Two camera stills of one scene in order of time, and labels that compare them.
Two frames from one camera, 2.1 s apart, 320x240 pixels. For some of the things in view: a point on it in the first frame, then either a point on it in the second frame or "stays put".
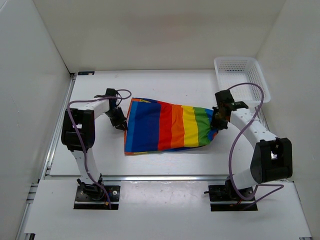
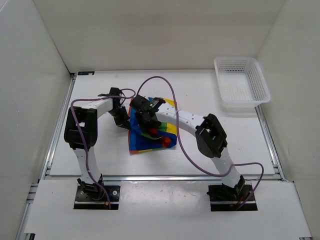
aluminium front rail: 165,178 stays put
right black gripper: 214,124 -> 145,126
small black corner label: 86,73 stays put
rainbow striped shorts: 153,127 -> 170,102
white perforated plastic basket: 233,70 stays put
